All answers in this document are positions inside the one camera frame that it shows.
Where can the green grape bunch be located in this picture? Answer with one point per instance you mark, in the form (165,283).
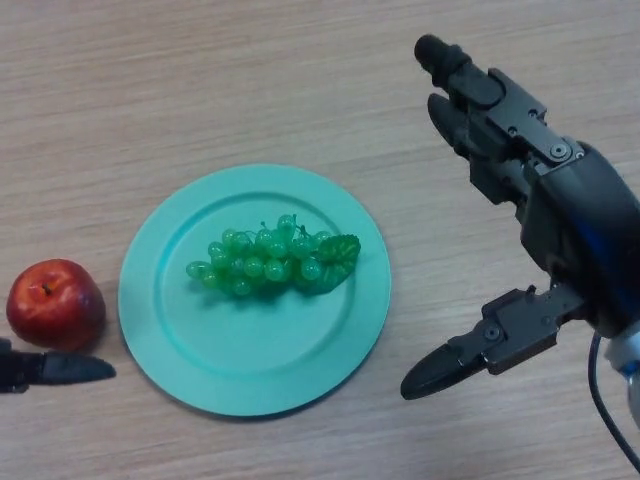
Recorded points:
(270,262)

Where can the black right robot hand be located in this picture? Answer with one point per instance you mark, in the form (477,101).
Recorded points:
(560,215)

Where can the green round plate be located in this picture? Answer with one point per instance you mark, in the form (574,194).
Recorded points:
(240,345)

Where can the red apple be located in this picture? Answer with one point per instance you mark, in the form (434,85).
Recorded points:
(55,305)

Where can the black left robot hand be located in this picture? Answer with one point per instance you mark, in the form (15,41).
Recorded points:
(50,370)

